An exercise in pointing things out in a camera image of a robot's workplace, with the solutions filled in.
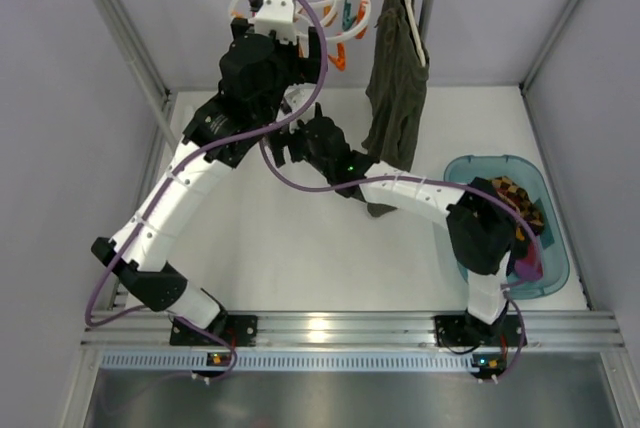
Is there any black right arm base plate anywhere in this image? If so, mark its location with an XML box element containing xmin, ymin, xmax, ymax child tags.
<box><xmin>434</xmin><ymin>313</ymin><xmax>524</xmax><ymax>348</ymax></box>

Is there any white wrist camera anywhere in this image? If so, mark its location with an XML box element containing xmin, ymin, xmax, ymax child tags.
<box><xmin>281</xmin><ymin>87</ymin><xmax>313</xmax><ymax>115</ymax></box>
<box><xmin>251</xmin><ymin>0</ymin><xmax>298</xmax><ymax>45</ymax></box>

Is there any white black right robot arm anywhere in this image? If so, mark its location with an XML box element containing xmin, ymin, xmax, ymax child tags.
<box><xmin>260</xmin><ymin>109</ymin><xmax>527</xmax><ymax>346</ymax></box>

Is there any teal plastic basket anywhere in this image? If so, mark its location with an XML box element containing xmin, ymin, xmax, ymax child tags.
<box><xmin>444</xmin><ymin>155</ymin><xmax>569</xmax><ymax>300</ymax></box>

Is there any red purple striped sock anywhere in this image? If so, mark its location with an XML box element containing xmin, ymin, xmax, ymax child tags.
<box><xmin>509</xmin><ymin>243</ymin><xmax>543</xmax><ymax>282</ymax></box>

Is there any white slotted cable duct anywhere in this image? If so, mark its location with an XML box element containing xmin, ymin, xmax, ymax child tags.
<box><xmin>100</xmin><ymin>349</ymin><xmax>503</xmax><ymax>373</ymax></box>

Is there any white clip sock hanger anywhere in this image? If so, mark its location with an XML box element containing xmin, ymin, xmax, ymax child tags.
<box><xmin>227</xmin><ymin>0</ymin><xmax>372</xmax><ymax>72</ymax></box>

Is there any yellow brown checked sock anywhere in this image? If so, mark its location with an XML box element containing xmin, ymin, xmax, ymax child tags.
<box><xmin>490</xmin><ymin>176</ymin><xmax>545</xmax><ymax>236</ymax></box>

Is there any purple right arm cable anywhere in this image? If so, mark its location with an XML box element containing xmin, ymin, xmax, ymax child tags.
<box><xmin>259</xmin><ymin>102</ymin><xmax>544</xmax><ymax>374</ymax></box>

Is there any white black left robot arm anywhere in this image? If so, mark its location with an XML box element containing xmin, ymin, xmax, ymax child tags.
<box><xmin>91</xmin><ymin>18</ymin><xmax>328</xmax><ymax>335</ymax></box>

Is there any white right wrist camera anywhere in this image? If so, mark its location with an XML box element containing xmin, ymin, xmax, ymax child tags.
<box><xmin>281</xmin><ymin>87</ymin><xmax>313</xmax><ymax>115</ymax></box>

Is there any white garment hanger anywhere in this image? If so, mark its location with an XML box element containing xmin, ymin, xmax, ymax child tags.
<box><xmin>403</xmin><ymin>0</ymin><xmax>427</xmax><ymax>68</ymax></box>

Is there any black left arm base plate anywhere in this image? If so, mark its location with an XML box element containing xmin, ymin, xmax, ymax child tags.
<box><xmin>169</xmin><ymin>314</ymin><xmax>258</xmax><ymax>348</ymax></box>

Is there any olive green hanging garment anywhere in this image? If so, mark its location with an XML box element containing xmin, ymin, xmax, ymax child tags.
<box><xmin>360</xmin><ymin>0</ymin><xmax>431</xmax><ymax>219</ymax></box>

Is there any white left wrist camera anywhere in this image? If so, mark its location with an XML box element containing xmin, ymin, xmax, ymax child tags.
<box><xmin>251</xmin><ymin>0</ymin><xmax>298</xmax><ymax>45</ymax></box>

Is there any aluminium mounting rail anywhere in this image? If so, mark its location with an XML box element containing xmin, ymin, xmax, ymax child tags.
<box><xmin>81</xmin><ymin>311</ymin><xmax>625</xmax><ymax>351</ymax></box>

